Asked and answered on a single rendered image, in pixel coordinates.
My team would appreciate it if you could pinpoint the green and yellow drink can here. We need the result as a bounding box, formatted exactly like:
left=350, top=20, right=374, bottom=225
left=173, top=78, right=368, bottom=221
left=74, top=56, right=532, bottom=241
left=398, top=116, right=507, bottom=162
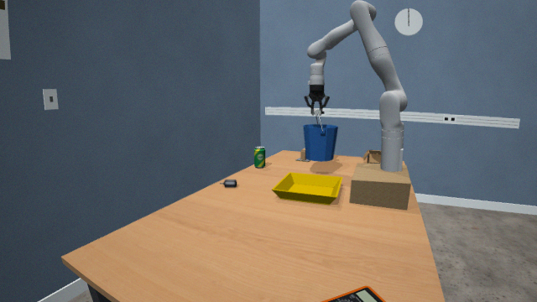
left=254, top=147, right=265, bottom=169

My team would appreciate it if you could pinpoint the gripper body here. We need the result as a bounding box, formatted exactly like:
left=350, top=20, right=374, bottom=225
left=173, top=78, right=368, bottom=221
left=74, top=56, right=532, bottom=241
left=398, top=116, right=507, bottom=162
left=309, top=85, right=325, bottom=102

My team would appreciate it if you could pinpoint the orange digital multimeter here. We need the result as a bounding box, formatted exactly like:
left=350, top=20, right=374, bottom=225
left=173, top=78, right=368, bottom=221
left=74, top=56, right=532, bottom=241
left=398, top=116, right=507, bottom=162
left=321, top=286, right=386, bottom=302

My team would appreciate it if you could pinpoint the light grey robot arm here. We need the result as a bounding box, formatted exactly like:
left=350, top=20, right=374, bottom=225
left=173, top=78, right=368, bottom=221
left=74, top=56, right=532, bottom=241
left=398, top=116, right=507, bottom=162
left=307, top=0, right=408, bottom=172

